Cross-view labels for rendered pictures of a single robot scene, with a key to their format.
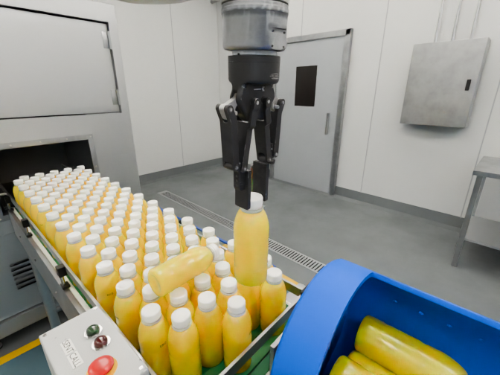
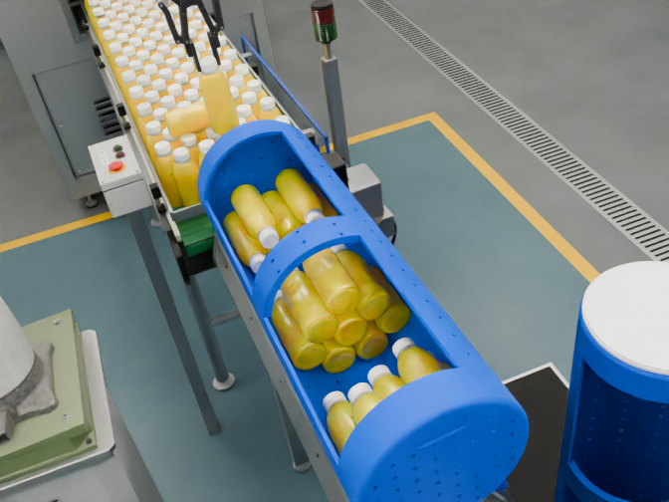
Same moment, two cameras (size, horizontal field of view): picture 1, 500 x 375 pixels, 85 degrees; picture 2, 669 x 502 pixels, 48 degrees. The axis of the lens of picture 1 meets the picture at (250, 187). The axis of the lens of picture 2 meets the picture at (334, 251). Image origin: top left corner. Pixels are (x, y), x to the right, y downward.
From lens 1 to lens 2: 136 cm
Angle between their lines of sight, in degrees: 34
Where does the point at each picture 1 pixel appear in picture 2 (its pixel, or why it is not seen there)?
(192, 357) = (190, 187)
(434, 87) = not seen: outside the picture
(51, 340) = (94, 149)
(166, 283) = (173, 125)
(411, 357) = (290, 192)
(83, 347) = (111, 156)
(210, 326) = not seen: hidden behind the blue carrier
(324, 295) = (229, 138)
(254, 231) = (207, 89)
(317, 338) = (212, 160)
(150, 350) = (162, 175)
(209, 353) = not seen: hidden behind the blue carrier
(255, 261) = (215, 114)
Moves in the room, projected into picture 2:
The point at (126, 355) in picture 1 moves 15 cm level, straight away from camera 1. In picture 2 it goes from (131, 163) to (137, 131)
